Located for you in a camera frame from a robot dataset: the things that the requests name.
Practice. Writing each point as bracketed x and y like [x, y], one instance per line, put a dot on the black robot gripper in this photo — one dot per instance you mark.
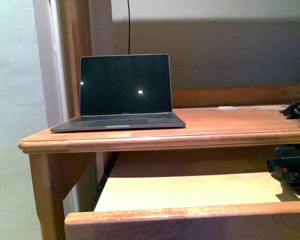
[285, 167]

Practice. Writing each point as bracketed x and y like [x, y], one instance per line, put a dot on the wooden desk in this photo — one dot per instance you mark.
[214, 117]

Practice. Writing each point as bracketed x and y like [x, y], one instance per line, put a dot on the wooden desk drawer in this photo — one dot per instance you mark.
[199, 194]

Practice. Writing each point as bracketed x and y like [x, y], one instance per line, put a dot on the grey open laptop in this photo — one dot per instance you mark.
[124, 92]

